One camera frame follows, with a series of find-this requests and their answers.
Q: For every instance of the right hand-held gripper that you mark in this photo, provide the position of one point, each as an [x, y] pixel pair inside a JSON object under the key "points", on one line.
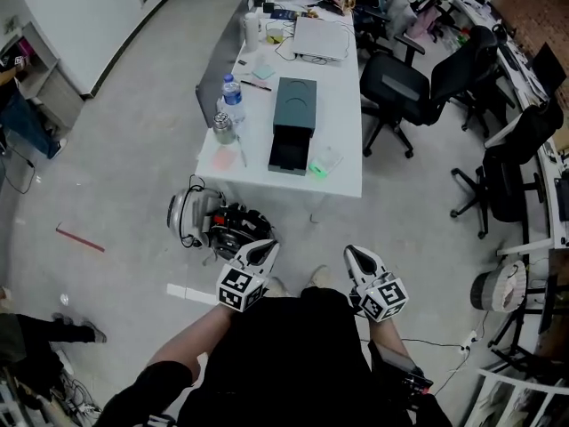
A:
{"points": [[382, 298]]}

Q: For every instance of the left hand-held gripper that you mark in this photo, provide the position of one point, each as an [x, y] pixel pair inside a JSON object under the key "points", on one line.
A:
{"points": [[240, 289]]}

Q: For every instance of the clear plastic packet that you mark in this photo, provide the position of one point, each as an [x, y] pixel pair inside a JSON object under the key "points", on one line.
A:
{"points": [[324, 163]]}

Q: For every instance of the dark green drawer box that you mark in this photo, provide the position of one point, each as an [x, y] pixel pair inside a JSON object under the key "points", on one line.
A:
{"points": [[295, 105]]}

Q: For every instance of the person's left forearm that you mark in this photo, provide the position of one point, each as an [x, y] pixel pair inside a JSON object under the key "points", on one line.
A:
{"points": [[191, 340]]}

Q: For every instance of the person's right forearm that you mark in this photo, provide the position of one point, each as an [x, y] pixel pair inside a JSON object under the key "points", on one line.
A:
{"points": [[389, 336]]}

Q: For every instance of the person's left shoe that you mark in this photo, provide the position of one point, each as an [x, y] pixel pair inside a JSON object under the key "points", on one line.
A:
{"points": [[278, 286]]}

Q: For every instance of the person's shoe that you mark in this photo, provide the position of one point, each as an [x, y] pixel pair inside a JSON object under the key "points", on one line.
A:
{"points": [[278, 286], [319, 276]]}

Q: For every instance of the person's right shoe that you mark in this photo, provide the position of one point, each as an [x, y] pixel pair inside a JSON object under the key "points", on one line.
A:
{"points": [[319, 276]]}

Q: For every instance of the grey domed device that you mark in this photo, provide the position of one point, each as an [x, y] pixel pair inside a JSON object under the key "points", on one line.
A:
{"points": [[186, 214]]}

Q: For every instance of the pink sticky note pad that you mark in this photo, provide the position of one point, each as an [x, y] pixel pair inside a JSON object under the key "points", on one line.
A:
{"points": [[225, 158]]}

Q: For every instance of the silver pen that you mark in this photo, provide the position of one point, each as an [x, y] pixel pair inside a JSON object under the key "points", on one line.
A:
{"points": [[242, 151]]}

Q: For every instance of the person's black clothing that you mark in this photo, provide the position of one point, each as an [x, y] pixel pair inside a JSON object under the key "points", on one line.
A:
{"points": [[289, 363]]}

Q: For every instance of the white power strip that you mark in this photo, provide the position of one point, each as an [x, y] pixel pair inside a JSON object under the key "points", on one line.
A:
{"points": [[469, 341]]}

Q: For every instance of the small glass jar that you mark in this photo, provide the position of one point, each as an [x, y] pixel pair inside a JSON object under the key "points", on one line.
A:
{"points": [[223, 129]]}

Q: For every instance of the grey trash bin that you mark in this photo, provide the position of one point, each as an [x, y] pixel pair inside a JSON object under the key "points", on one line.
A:
{"points": [[493, 287]]}

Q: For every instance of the clear plastic water bottle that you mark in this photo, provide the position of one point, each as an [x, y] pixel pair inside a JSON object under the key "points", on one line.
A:
{"points": [[232, 98]]}

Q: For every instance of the black pen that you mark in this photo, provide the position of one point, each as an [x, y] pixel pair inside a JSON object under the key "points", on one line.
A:
{"points": [[255, 85]]}

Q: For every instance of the pale pink paper note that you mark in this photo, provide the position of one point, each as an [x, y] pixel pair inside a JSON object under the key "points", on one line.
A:
{"points": [[250, 81]]}

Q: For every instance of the red floor strip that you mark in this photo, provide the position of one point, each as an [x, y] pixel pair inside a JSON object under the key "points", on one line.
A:
{"points": [[80, 238]]}

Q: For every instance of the black office chair grey patch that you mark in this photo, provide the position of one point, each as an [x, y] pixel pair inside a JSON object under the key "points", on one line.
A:
{"points": [[395, 87]]}

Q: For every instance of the green sticky note pad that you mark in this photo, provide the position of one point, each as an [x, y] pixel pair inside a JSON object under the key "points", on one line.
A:
{"points": [[263, 72]]}

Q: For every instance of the dark grey desk panel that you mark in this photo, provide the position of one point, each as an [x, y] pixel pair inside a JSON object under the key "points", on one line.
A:
{"points": [[218, 69]]}

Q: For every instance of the yellow bowl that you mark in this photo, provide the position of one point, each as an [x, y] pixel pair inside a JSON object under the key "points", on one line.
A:
{"points": [[275, 36]]}

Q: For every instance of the white tumbler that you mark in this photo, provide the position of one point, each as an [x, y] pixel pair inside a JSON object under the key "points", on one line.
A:
{"points": [[251, 31]]}

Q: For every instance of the white laptop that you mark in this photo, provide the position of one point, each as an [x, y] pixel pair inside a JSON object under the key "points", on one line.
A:
{"points": [[320, 38]]}

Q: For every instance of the blue booklet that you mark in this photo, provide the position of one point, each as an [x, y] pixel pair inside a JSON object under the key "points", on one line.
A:
{"points": [[284, 14]]}

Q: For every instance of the pile of clothes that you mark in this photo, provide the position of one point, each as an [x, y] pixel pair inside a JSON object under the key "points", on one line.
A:
{"points": [[422, 2]]}

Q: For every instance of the grey shelf cabinet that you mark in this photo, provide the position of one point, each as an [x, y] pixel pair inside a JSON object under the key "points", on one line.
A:
{"points": [[49, 82]]}

